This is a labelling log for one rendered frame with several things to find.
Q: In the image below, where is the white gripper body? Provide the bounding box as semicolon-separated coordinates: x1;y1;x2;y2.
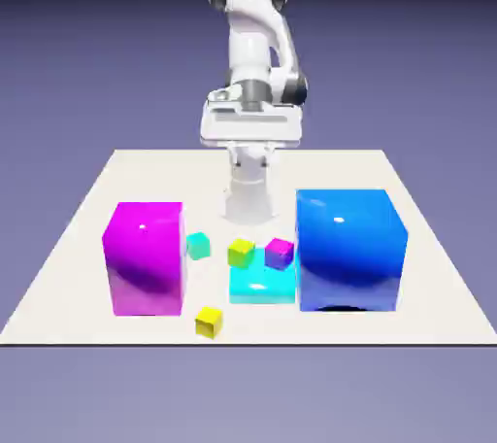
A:
199;99;304;150

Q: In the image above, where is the small yellow cube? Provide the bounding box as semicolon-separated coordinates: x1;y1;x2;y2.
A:
227;238;256;270
194;305;224;340

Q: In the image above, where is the small teal cube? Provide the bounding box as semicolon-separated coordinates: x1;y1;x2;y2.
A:
185;231;213;262

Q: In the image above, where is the small magenta cube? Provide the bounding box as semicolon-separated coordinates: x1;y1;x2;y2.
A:
264;237;295;272

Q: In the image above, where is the large blue box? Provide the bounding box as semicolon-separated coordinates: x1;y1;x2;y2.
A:
294;188;410;313

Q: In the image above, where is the large cyan box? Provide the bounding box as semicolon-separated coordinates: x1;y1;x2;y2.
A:
228;248;297;305

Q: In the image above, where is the large magenta box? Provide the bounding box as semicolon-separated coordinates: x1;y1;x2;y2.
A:
101;200;184;318

